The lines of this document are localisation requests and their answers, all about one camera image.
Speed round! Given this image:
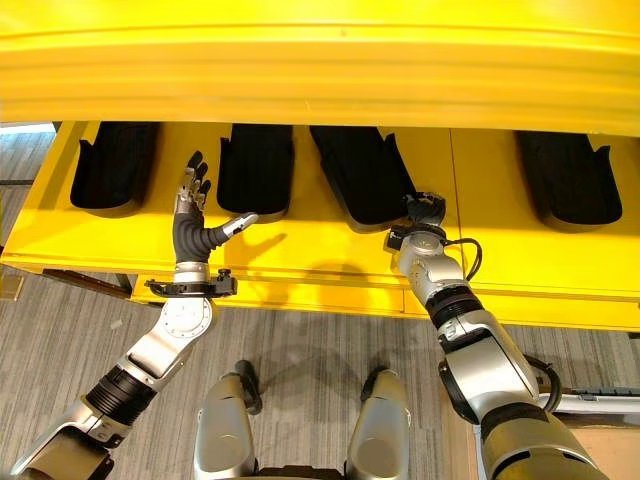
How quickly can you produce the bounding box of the silver robot right leg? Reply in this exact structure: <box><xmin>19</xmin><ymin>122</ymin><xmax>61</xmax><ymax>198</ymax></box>
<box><xmin>346</xmin><ymin>367</ymin><xmax>412</xmax><ymax>480</ymax></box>

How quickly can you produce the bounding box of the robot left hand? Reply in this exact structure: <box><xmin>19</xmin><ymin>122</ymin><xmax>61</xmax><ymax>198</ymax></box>
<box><xmin>172</xmin><ymin>150</ymin><xmax>259</xmax><ymax>265</ymax></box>

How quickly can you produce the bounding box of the silver robot left leg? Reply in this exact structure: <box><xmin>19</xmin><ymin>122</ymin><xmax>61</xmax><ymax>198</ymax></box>
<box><xmin>193</xmin><ymin>359</ymin><xmax>264</xmax><ymax>480</ymax></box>

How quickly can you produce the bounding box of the black sole-shaped part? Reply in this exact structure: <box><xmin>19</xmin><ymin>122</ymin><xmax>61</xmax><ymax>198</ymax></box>
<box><xmin>69</xmin><ymin>121</ymin><xmax>160</xmax><ymax>211</ymax></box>
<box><xmin>308</xmin><ymin>124</ymin><xmax>419</xmax><ymax>232</ymax></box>
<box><xmin>515</xmin><ymin>130</ymin><xmax>624</xmax><ymax>229</ymax></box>
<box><xmin>216</xmin><ymin>123</ymin><xmax>296</xmax><ymax>217</ymax></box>

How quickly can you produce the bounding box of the silver robot leg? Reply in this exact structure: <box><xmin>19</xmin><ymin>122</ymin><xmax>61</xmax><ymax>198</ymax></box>
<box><xmin>193</xmin><ymin>359</ymin><xmax>264</xmax><ymax>480</ymax></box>
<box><xmin>346</xmin><ymin>367</ymin><xmax>412</xmax><ymax>480</ymax></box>

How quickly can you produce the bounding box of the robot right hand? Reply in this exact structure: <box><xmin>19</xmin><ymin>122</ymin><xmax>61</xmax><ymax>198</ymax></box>
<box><xmin>402</xmin><ymin>189</ymin><xmax>448</xmax><ymax>227</ymax></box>

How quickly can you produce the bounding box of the yellow metal shelf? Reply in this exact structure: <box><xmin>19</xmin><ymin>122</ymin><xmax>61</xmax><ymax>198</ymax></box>
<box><xmin>0</xmin><ymin>0</ymin><xmax>640</xmax><ymax>332</ymax></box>

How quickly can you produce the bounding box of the white plastic box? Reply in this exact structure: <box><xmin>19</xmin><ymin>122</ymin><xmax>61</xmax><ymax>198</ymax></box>
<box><xmin>537</xmin><ymin>387</ymin><xmax>640</xmax><ymax>415</ymax></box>

